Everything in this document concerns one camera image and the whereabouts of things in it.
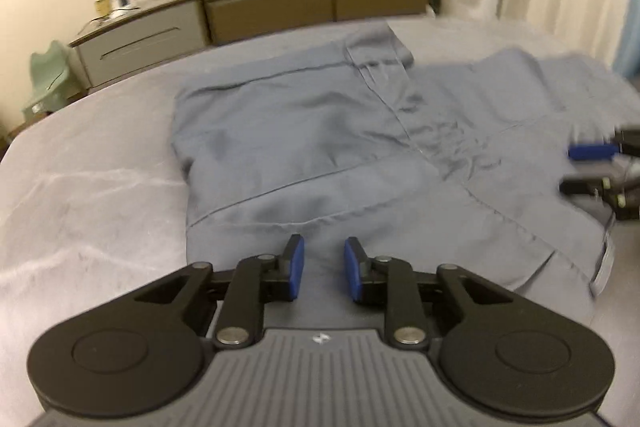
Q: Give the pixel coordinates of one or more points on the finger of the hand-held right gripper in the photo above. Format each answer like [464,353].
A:
[592,152]
[585,186]

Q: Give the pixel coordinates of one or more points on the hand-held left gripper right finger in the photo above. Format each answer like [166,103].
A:
[352,267]

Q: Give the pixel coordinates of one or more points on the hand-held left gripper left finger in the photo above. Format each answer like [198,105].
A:
[297,267]

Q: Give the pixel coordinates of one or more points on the grey-blue shirt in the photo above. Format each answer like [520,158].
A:
[300,132]

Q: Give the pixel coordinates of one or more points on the long grey brown sideboard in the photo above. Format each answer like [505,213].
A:
[270,12]

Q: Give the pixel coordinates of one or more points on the green plastic chair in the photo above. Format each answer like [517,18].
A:
[47,72]

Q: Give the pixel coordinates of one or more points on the small yellow box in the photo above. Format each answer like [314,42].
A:
[102,5]

